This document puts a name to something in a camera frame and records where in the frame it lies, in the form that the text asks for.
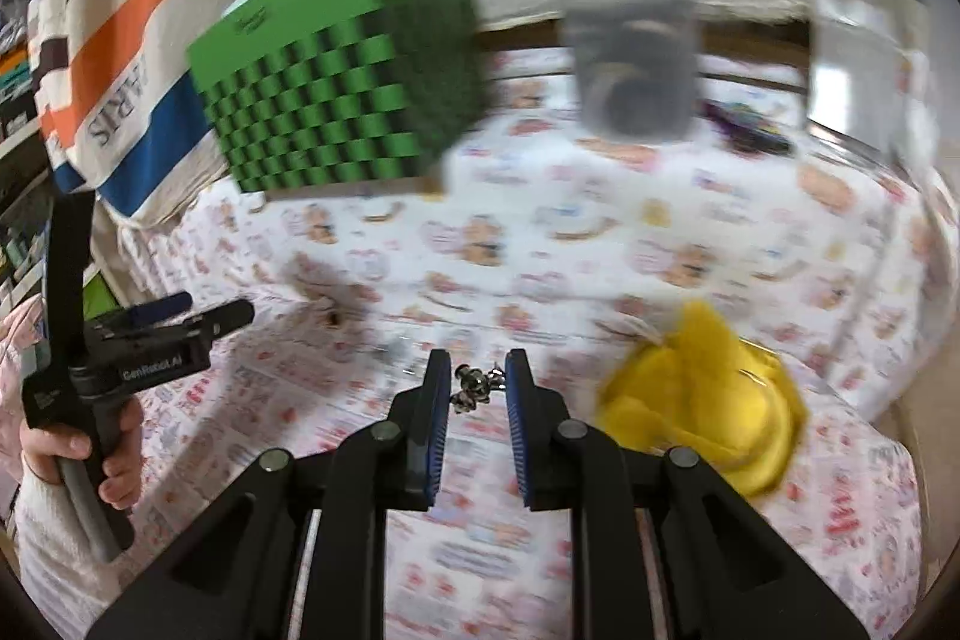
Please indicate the green checkered box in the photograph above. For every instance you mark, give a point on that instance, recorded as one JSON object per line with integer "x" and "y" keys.
{"x": 337, "y": 108}

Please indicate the striped cloth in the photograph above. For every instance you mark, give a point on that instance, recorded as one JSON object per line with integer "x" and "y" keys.
{"x": 150, "y": 10}

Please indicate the yellow cloth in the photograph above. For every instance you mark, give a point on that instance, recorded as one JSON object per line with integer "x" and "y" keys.
{"x": 697, "y": 400}

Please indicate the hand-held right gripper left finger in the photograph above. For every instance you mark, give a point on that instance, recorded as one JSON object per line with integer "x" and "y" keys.
{"x": 438, "y": 419}

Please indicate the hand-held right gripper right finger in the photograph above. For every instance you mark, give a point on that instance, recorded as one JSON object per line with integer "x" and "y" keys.
{"x": 517, "y": 430}

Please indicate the person's left forearm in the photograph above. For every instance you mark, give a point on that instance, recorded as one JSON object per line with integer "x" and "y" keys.
{"x": 52, "y": 550}

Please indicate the person's left hand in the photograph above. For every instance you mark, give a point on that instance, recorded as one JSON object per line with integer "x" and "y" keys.
{"x": 124, "y": 460}

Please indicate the dark multicoloured small item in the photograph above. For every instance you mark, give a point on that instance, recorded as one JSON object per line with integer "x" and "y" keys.
{"x": 742, "y": 126}

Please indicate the clear plastic container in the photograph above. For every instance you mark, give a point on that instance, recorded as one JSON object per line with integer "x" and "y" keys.
{"x": 630, "y": 78}

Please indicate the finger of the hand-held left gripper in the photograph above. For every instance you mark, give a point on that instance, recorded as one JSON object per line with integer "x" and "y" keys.
{"x": 225, "y": 316}
{"x": 154, "y": 310}

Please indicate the printed tablecloth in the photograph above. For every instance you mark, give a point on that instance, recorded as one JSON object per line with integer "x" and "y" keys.
{"x": 525, "y": 220}

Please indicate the cluttered storage shelf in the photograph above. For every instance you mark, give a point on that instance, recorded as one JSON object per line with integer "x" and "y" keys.
{"x": 15, "y": 108}

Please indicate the clear spray bottle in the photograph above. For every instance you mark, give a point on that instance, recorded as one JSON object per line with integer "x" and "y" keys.
{"x": 862, "y": 48}

